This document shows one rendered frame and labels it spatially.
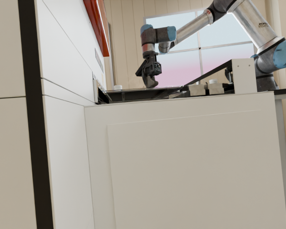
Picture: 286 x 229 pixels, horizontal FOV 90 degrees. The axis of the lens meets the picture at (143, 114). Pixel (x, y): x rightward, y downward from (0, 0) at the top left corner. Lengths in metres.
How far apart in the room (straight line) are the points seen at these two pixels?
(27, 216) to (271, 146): 0.66
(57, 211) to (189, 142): 0.36
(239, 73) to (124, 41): 2.44
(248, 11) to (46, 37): 0.91
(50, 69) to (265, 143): 0.64
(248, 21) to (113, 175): 0.94
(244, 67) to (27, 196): 0.71
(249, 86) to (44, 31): 0.65
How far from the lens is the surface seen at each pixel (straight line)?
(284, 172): 1.14
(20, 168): 0.28
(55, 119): 0.28
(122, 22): 3.08
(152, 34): 0.87
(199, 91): 0.77
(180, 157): 0.47
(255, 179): 0.63
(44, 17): 0.32
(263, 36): 0.99
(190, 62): 2.73
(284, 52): 0.97
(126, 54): 2.80
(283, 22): 3.29
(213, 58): 2.85
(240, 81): 0.67
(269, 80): 1.09
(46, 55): 0.29
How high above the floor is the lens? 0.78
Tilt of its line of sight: 1 degrees up
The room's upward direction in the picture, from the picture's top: 5 degrees counter-clockwise
